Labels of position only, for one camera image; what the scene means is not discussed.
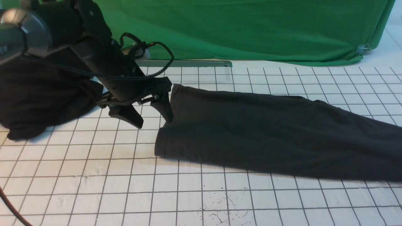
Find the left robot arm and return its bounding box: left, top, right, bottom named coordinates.
left=1, top=0, right=175, bottom=129

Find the black crumpled cloth pile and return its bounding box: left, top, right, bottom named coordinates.
left=0, top=58, right=104, bottom=141

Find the gray long sleeve shirt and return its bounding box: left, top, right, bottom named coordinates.
left=155, top=84, right=402, bottom=182

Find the gray metal bar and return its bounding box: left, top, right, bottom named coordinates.
left=136, top=60, right=233, bottom=68

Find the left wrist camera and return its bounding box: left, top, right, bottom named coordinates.
left=126, top=42, right=156, bottom=61

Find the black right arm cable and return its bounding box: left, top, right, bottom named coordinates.
left=0, top=187, right=32, bottom=226

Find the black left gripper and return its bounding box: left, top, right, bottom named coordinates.
left=71, top=40, right=173, bottom=129

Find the metal binder clip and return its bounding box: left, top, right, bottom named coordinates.
left=356, top=43, right=372, bottom=56

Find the green backdrop cloth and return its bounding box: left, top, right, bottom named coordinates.
left=96, top=0, right=395, bottom=66

